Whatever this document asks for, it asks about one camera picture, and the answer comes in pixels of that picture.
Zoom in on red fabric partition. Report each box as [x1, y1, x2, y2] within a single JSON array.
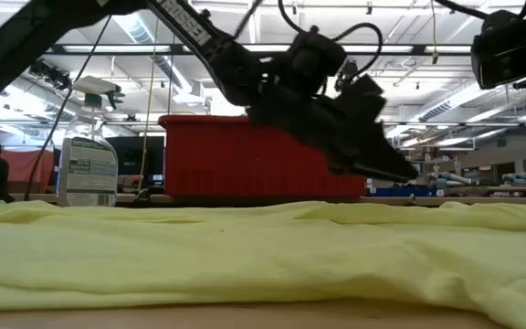
[[0, 149, 57, 194]]

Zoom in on light wooden desk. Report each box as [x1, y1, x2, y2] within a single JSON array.
[[9, 192, 526, 207]]

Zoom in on pale blue lab device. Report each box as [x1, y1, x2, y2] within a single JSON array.
[[500, 171, 526, 186], [426, 169, 474, 189]]

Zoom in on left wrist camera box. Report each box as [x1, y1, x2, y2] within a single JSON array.
[[288, 29, 349, 84]]

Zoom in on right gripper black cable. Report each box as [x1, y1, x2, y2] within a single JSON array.
[[434, 0, 490, 20]]

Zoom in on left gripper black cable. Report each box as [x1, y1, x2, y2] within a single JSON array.
[[277, 0, 385, 81]]

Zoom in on yellow t-shirt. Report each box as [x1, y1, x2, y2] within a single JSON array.
[[0, 194, 526, 329]]

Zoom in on blue storage bins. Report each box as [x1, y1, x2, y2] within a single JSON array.
[[371, 186, 431, 198]]

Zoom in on red plastic laundry bin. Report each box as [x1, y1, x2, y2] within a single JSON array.
[[157, 113, 367, 200]]

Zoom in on black overhead device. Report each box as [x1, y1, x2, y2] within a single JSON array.
[[28, 58, 73, 91]]

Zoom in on long black cable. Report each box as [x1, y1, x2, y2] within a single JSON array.
[[23, 16, 113, 202]]

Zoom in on black computer monitor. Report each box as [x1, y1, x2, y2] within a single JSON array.
[[105, 135, 166, 179]]

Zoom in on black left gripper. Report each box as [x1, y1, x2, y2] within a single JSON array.
[[247, 72, 420, 184]]

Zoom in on clear spray bottle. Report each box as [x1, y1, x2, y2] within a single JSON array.
[[56, 75, 125, 207]]

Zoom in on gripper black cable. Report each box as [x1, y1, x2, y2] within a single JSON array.
[[277, 0, 385, 81], [434, 0, 490, 20]]

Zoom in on tan hanging cord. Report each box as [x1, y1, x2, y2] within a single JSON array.
[[138, 17, 160, 193]]

